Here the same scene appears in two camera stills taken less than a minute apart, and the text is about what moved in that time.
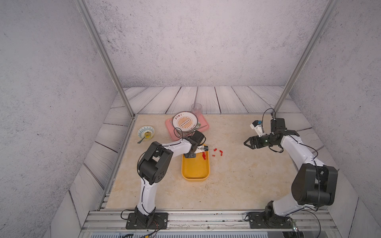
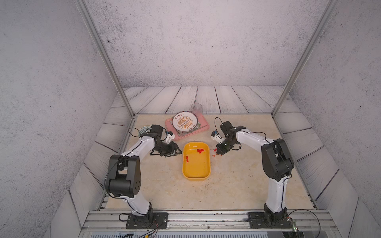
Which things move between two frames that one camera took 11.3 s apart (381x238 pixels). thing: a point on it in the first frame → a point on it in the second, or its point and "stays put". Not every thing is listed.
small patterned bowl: (147, 131) stays put
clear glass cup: (196, 108) stays put
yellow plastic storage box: (197, 169) stays put
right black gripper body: (265, 141) → (224, 146)
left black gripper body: (191, 155) → (164, 148)
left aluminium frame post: (92, 28) stays put
